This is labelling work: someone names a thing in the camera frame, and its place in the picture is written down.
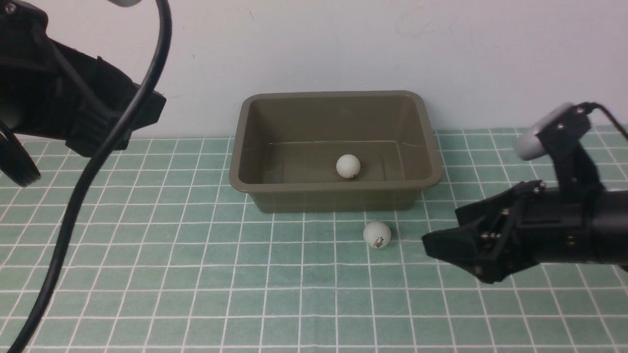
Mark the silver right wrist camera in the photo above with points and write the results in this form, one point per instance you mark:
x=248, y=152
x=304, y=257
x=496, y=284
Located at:
x=528, y=146

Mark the green checkered tablecloth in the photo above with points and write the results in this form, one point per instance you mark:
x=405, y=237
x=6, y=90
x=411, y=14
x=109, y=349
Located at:
x=167, y=257

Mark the olive plastic bin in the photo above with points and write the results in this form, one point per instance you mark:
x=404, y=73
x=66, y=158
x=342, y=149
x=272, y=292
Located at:
x=287, y=144

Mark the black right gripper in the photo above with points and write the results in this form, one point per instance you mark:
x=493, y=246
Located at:
x=531, y=223

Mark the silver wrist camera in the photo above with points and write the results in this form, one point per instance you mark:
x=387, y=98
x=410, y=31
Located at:
x=125, y=3
x=528, y=146

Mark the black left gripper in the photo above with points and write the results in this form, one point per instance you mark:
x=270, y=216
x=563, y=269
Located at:
x=51, y=90

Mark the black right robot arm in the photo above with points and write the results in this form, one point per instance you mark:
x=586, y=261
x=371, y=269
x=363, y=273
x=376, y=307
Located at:
x=610, y=219

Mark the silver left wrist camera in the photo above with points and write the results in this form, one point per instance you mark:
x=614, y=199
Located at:
x=125, y=3

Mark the white table-tennis ball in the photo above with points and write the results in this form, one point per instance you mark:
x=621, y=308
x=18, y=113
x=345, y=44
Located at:
x=348, y=166
x=377, y=234

